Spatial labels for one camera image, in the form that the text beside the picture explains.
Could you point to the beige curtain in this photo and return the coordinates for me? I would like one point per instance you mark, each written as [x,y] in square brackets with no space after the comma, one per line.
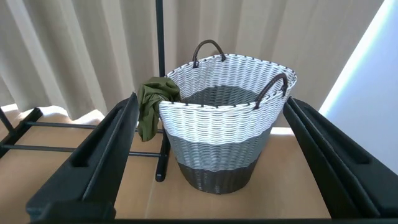
[93,46]

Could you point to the black clothes rack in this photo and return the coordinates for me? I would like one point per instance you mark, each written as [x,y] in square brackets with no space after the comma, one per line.
[160,37]

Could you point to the white laundry basket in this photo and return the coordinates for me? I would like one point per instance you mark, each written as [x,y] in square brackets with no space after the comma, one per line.
[217,130]

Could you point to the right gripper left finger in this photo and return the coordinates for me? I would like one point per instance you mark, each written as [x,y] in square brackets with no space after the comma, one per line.
[62,199]

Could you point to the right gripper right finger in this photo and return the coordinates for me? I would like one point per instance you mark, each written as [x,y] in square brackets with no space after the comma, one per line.
[351,193]

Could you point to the green garment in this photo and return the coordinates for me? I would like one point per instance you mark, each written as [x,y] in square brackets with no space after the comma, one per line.
[152,102]

